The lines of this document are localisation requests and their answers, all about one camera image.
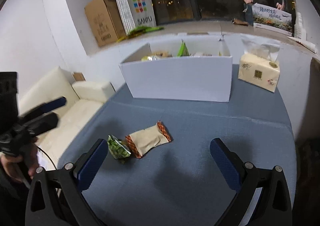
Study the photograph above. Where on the pale green white snack bag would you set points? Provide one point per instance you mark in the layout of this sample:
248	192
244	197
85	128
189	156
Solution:
183	51

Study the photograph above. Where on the beige orange-edged snack packet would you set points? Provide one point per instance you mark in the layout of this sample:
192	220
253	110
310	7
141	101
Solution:
142	141

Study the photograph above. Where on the white open storage box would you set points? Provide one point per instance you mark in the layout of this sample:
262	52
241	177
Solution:
204	75

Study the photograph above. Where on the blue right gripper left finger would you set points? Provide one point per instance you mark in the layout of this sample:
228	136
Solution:
88	164

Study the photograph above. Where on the printed tissue box on sill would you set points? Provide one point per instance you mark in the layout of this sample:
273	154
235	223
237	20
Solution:
269	18

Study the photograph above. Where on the white Sanfu shopping bag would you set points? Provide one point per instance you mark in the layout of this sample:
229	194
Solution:
136	13

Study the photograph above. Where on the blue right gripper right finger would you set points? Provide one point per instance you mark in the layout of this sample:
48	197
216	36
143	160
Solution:
230	165

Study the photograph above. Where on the cream leather sofa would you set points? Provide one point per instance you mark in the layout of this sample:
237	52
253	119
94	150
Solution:
84	99

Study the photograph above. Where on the person's left hand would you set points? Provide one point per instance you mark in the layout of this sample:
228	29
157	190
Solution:
9	162

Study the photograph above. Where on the brown cardboard box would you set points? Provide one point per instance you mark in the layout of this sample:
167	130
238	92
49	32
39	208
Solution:
105	21

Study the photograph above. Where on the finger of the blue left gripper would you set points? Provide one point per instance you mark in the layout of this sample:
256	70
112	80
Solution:
54	104

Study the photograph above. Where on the yellow barcode snack bag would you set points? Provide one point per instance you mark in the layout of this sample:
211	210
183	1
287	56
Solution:
150	58

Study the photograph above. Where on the green pea snack packet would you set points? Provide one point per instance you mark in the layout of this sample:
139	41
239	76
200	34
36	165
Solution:
117	149

